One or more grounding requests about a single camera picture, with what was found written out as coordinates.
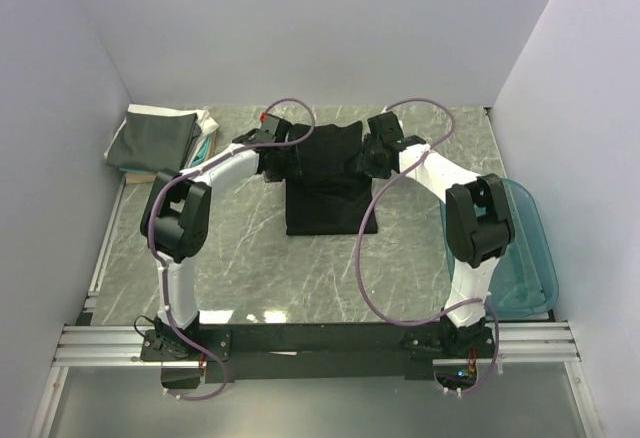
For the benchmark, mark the black base beam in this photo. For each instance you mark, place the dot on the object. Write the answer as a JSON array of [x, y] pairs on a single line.
[[218, 353]]

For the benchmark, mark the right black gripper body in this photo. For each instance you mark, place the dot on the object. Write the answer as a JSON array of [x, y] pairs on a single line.
[[371, 159]]

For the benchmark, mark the aluminium rail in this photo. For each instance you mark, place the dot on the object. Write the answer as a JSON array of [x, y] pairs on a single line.
[[120, 346]]

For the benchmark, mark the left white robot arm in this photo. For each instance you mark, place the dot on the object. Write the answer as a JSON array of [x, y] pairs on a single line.
[[175, 221]]

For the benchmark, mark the black t shirt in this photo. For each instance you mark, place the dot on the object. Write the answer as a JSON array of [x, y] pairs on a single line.
[[330, 195]]

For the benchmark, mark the teal plastic bin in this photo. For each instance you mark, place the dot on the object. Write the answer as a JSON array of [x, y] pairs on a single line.
[[524, 284]]

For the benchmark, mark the dark green folded shirt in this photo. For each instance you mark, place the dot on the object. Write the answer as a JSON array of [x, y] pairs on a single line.
[[151, 143]]

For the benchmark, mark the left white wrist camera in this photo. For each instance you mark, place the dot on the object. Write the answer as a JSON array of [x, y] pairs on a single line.
[[269, 120]]

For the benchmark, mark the teal folded shirt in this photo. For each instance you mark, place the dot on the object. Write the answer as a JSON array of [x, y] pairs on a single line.
[[201, 154]]

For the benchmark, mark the white folded shirt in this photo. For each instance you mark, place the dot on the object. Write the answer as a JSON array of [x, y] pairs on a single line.
[[205, 121]]

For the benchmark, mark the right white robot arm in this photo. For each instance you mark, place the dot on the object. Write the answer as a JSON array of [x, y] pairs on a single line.
[[478, 221]]

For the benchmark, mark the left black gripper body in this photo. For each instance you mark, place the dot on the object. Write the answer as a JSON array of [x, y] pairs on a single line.
[[287, 164]]

